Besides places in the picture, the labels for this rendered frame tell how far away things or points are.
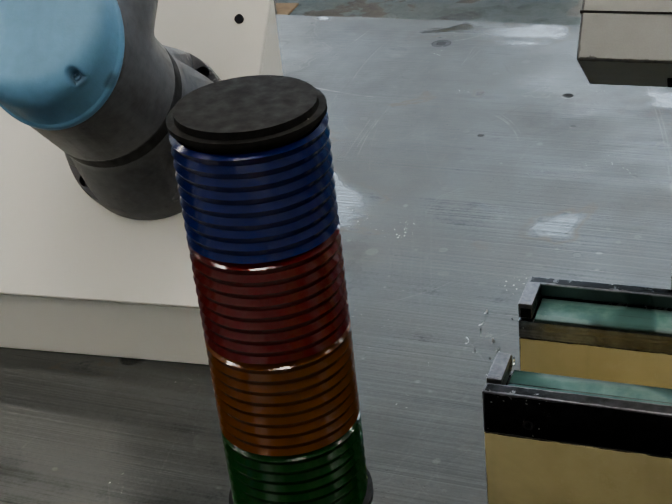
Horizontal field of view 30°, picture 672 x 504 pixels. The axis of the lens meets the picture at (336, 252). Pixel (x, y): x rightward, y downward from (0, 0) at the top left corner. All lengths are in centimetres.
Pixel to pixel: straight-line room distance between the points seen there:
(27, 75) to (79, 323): 28
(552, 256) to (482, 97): 40
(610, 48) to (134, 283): 43
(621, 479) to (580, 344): 11
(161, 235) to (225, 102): 61
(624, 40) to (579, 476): 33
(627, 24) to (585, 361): 25
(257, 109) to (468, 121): 102
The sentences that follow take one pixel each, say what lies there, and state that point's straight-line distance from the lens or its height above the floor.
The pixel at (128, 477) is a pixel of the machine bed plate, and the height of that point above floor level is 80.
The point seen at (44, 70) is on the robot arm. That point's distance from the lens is 90.
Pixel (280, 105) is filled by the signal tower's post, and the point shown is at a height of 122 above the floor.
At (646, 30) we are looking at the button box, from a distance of 96.
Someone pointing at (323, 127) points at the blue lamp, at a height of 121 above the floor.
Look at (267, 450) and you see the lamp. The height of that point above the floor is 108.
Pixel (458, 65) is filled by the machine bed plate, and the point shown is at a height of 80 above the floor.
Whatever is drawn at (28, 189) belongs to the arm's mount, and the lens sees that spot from 114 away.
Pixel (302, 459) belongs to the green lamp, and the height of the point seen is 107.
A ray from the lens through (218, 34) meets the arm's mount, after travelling 112.
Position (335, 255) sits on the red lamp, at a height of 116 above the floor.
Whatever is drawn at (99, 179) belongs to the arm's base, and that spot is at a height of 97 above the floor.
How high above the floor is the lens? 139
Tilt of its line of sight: 29 degrees down
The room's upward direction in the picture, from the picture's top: 6 degrees counter-clockwise
